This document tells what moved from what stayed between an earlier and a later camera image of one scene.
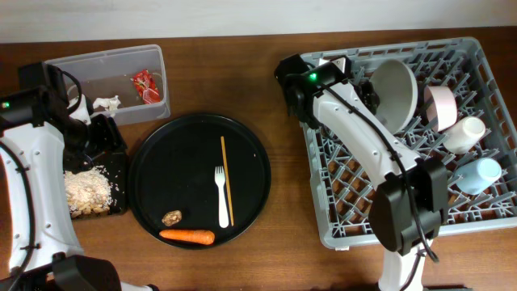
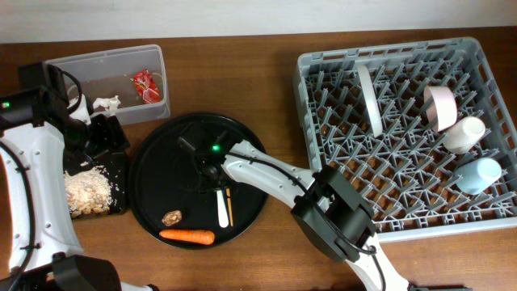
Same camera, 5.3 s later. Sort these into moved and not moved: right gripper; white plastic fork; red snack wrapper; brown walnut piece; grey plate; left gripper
Moved: right gripper; grey plate
Not moved: white plastic fork; left gripper; red snack wrapper; brown walnut piece
